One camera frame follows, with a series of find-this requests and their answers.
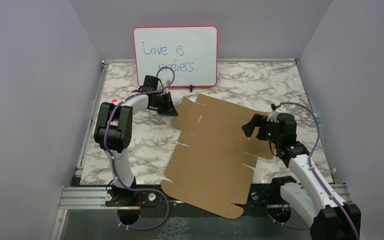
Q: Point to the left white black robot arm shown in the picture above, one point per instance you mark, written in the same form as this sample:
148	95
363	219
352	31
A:
114	130

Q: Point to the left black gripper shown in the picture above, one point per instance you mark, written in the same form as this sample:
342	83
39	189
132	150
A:
169	108

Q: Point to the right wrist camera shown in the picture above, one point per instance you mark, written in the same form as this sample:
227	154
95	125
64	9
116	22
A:
277	109

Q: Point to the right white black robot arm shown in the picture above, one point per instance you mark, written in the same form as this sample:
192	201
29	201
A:
327	214

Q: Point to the pink framed whiteboard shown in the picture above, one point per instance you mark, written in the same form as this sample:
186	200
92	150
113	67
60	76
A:
188	55

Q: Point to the brown cardboard box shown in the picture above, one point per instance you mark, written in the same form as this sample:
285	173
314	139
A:
212	166

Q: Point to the aluminium front rail frame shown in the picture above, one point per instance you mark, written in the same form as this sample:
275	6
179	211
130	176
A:
90	213

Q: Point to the green white marker pen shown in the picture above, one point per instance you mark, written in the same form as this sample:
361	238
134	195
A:
319	119

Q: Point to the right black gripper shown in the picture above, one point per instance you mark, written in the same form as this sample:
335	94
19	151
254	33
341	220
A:
257	120

